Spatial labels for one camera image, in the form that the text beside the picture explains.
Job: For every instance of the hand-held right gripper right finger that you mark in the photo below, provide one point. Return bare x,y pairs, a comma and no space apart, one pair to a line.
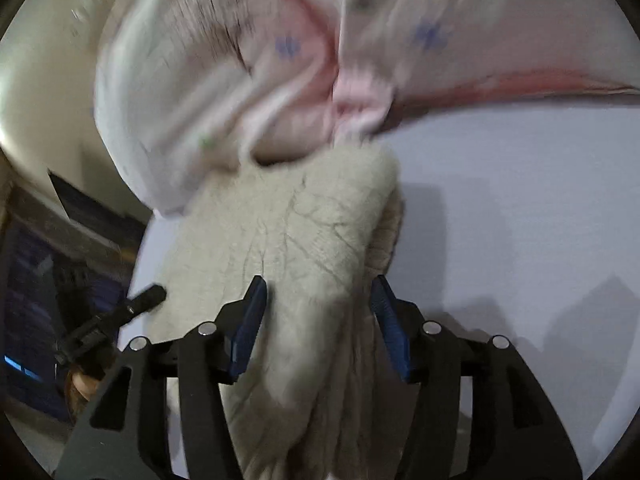
392,327

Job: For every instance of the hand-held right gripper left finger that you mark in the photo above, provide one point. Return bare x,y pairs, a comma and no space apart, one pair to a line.
248,327

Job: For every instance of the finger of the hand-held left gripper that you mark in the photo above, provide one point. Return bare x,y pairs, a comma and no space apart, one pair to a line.
120,312

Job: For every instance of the cream knitted sweater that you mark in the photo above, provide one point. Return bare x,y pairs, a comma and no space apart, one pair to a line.
295,280

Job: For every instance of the pink floral garment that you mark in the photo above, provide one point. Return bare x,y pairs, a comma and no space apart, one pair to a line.
380,55

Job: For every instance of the person's left hand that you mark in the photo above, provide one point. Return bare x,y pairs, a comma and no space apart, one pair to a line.
82,382

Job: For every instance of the dark wooden furniture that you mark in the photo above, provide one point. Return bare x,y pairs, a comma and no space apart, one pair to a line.
65,280

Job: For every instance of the white garment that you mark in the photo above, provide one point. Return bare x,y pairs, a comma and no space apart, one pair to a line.
170,95

